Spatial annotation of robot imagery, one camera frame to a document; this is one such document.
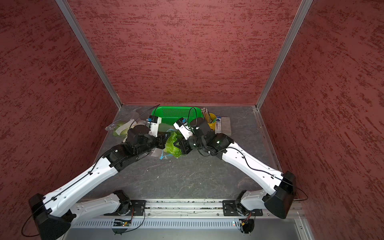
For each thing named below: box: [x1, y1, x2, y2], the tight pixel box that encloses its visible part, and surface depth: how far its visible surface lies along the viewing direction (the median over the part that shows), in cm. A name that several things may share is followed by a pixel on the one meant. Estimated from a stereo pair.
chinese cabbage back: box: [164, 132, 182, 158], surface depth 70 cm
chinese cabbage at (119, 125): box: [113, 122, 129, 136], surface depth 96 cm
